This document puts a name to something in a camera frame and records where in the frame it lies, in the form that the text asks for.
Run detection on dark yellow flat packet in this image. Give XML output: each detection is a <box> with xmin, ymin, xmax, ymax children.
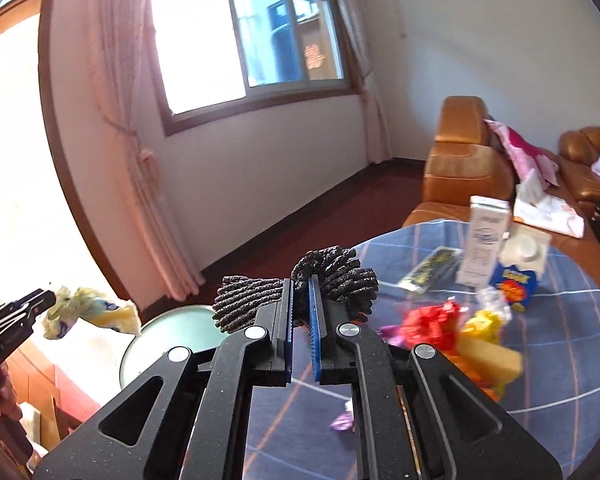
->
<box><xmin>398</xmin><ymin>246</ymin><xmax>462</xmax><ymax>295</ymax></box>

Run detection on red wrapper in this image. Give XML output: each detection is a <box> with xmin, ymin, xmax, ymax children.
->
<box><xmin>399</xmin><ymin>299</ymin><xmax>462</xmax><ymax>352</ymax></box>

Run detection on brown leather sofa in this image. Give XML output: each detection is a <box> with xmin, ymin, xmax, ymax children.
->
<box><xmin>533</xmin><ymin>126</ymin><xmax>600</xmax><ymax>242</ymax></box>

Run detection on cardboard box with tissue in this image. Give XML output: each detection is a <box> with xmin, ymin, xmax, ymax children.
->
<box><xmin>19</xmin><ymin>396</ymin><xmax>76</xmax><ymax>455</ymax></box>

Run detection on pink curtain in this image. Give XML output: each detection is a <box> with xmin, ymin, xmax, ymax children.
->
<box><xmin>88</xmin><ymin>0</ymin><xmax>204</xmax><ymax>301</ymax></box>
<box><xmin>337</xmin><ymin>0</ymin><xmax>392</xmax><ymax>164</ymax></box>

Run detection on mint green trash bin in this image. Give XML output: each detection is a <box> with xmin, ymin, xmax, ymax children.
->
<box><xmin>119</xmin><ymin>304</ymin><xmax>227</xmax><ymax>388</ymax></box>

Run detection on tall white carton box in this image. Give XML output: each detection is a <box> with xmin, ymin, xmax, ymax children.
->
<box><xmin>456</xmin><ymin>195</ymin><xmax>510</xmax><ymax>289</ymax></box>

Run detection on window with brown frame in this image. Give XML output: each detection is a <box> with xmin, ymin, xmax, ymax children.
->
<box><xmin>146</xmin><ymin>0</ymin><xmax>355</xmax><ymax>136</ymax></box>

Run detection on yellow white wrapper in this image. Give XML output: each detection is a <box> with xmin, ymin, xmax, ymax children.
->
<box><xmin>42</xmin><ymin>286</ymin><xmax>140</xmax><ymax>340</ymax></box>

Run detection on purple foil wrapper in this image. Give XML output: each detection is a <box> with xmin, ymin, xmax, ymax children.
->
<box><xmin>330</xmin><ymin>399</ymin><xmax>354</xmax><ymax>432</ymax></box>

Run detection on left pink curtain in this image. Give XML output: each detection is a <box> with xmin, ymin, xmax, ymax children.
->
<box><xmin>88</xmin><ymin>0</ymin><xmax>204</xmax><ymax>301</ymax></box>

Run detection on black knitted cloth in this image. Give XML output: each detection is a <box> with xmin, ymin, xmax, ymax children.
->
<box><xmin>212</xmin><ymin>246</ymin><xmax>379</xmax><ymax>334</ymax></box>

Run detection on right pink curtain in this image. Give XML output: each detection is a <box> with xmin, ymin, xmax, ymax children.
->
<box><xmin>337</xmin><ymin>0</ymin><xmax>392</xmax><ymax>164</ymax></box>

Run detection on left hand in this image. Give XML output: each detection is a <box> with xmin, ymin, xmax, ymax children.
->
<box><xmin>0</xmin><ymin>362</ymin><xmax>22</xmax><ymax>422</ymax></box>

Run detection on white tissue pack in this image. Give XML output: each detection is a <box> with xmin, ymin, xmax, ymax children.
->
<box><xmin>513</xmin><ymin>169</ymin><xmax>584</xmax><ymax>238</ymax></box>

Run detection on blue plaid tablecloth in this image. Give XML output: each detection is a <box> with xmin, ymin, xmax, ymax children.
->
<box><xmin>244</xmin><ymin>220</ymin><xmax>600</xmax><ymax>479</ymax></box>

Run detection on yellow sponge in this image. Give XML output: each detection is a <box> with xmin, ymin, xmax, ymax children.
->
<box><xmin>456</xmin><ymin>333</ymin><xmax>524</xmax><ymax>386</ymax></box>

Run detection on orange leather armchair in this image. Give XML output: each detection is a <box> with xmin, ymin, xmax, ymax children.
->
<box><xmin>404</xmin><ymin>96</ymin><xmax>515</xmax><ymax>226</ymax></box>

